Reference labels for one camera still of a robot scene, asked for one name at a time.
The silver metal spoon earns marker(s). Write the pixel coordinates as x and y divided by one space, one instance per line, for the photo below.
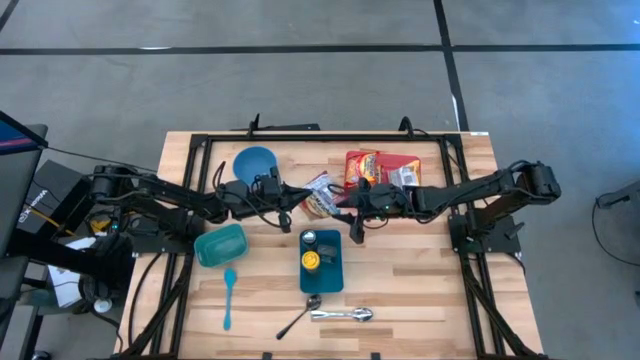
360 314

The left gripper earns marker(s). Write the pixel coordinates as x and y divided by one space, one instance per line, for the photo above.
250 197

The Maruchan beef ramen packet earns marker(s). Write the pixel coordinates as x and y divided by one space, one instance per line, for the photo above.
320 206

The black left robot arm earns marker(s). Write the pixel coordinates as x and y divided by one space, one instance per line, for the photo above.
160 195

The teal plastic spoon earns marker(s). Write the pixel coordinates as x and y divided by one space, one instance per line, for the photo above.
230 280

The green-teal small plastic bin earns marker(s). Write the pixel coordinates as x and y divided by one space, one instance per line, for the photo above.
220 246

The black table frame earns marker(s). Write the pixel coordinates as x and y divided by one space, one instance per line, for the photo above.
325 137

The yellow-lid crunchy chili jar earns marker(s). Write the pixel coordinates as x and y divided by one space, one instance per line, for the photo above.
310 261

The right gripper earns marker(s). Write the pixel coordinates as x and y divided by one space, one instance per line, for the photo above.
387 200

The black box with white print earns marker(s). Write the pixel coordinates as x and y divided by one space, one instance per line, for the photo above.
45 195

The grey stand foot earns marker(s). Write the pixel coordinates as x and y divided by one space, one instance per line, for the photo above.
625 192

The black spoon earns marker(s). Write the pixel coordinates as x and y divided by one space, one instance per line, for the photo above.
313 301

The yellow ramen noodle packet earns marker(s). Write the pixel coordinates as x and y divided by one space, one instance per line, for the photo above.
406 176

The white paper sheet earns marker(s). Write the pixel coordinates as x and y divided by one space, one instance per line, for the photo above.
65 295

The black equipment stand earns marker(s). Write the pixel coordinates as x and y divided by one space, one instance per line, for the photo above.
60 260

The green pepper tin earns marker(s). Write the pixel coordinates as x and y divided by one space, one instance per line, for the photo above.
327 252

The teal-blue rectangular plastic bin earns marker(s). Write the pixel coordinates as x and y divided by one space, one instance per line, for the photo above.
325 280

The grey computer monitor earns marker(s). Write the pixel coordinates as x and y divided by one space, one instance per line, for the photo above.
15 190

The black table-edge bracket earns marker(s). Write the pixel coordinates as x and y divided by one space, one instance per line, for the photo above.
300 127

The white round cap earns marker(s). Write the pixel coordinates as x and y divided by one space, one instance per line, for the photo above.
102 305

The red plastic bin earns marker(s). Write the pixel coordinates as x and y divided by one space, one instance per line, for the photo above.
400 157

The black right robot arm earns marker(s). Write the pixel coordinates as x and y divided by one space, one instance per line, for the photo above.
475 192

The blue bowl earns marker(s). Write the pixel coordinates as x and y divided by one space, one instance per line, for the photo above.
250 162

